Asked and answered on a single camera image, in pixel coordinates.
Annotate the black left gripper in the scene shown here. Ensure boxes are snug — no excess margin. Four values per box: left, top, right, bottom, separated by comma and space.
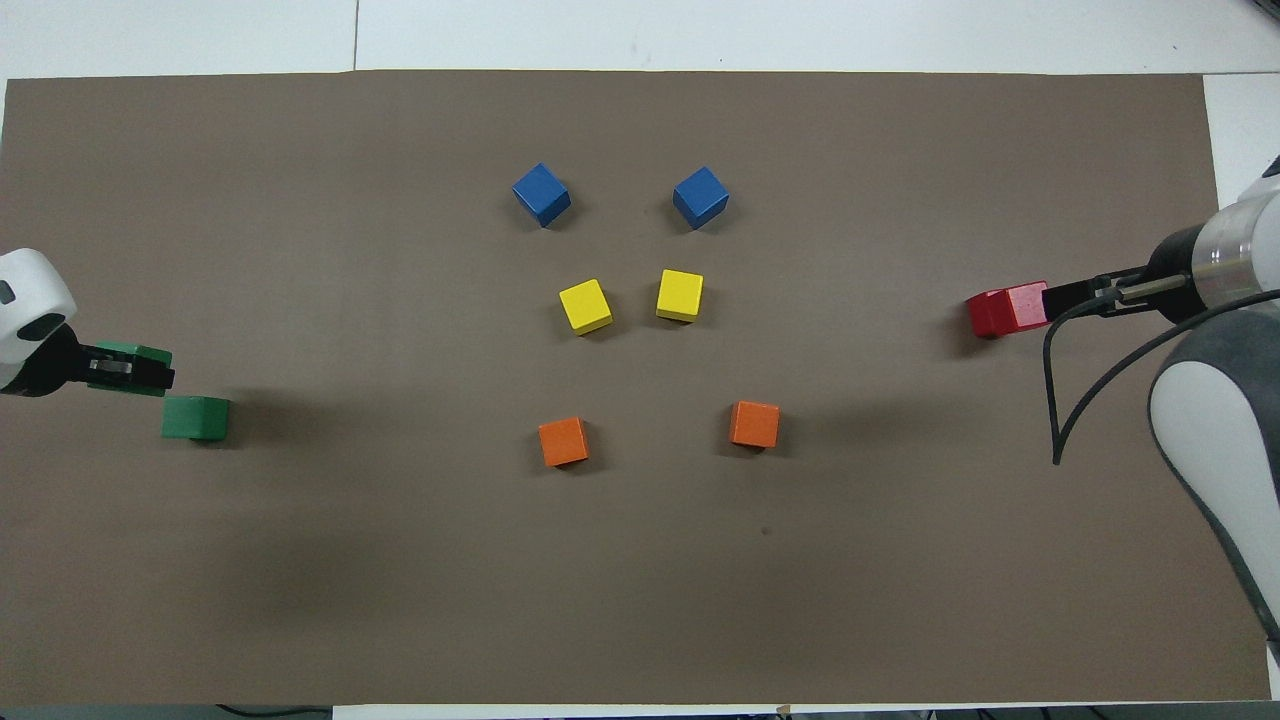
0, 325, 177, 398

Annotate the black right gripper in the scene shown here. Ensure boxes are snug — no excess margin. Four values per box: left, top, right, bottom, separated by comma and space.
1043, 228, 1201, 323

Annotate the green wooden cube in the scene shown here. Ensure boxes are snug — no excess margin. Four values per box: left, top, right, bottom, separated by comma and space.
88, 342, 174, 398
161, 395, 232, 442

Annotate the orange wooden cube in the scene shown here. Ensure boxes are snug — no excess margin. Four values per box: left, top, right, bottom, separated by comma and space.
729, 400, 782, 450
538, 416, 591, 468

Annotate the blue wooden cube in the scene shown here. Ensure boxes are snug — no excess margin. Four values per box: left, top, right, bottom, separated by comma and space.
512, 163, 572, 228
672, 166, 730, 230

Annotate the yellow wooden cube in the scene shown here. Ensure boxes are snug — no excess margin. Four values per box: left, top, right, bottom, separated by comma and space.
558, 279, 614, 336
656, 269, 705, 323

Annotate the brown table mat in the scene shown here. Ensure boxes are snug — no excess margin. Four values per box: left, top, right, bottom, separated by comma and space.
0, 69, 1272, 707

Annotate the black floor cable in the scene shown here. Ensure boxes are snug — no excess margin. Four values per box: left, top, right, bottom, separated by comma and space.
215, 703, 333, 720

